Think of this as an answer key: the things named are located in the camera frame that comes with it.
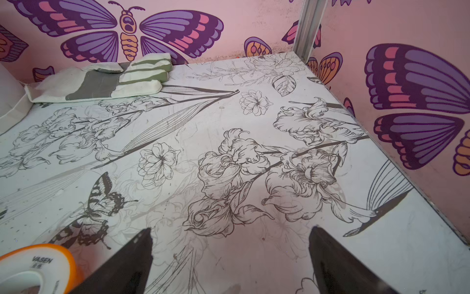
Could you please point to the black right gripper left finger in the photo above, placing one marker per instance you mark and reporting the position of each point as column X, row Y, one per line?
column 126, row 272

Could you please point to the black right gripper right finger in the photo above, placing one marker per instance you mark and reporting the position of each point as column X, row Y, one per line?
column 339, row 272

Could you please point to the white plant pot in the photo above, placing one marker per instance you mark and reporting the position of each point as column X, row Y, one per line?
column 15, row 104

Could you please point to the aluminium frame post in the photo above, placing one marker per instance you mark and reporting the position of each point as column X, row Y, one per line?
column 310, row 19

